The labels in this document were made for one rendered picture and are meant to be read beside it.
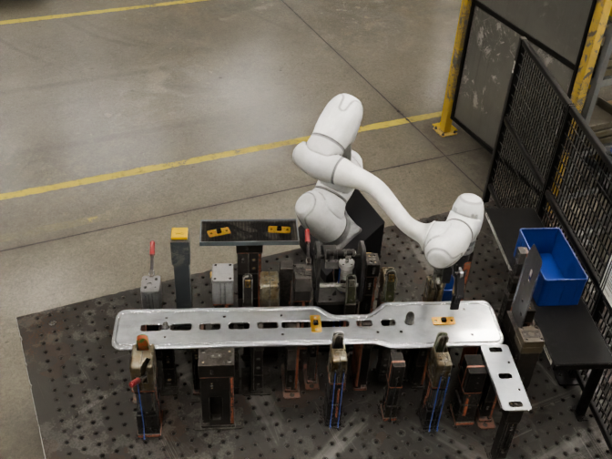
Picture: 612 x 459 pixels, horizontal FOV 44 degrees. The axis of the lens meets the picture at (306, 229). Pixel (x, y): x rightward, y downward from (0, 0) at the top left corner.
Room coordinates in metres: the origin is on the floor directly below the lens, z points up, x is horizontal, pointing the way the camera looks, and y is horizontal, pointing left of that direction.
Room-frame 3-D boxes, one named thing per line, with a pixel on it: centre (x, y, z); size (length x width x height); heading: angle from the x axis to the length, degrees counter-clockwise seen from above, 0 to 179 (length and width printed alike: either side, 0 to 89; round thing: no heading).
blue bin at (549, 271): (2.24, -0.93, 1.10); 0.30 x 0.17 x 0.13; 7
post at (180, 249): (2.23, 0.47, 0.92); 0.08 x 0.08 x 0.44; 7
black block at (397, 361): (1.81, -0.35, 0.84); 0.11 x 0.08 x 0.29; 7
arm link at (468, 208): (1.99, -0.51, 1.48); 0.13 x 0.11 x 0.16; 152
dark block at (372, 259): (2.19, -0.25, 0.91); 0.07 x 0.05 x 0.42; 7
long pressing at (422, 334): (1.94, -0.04, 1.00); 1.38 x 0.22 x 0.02; 97
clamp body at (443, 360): (1.79, -0.48, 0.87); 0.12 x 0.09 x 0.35; 7
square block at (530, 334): (1.91, -0.81, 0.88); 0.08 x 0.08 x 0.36; 7
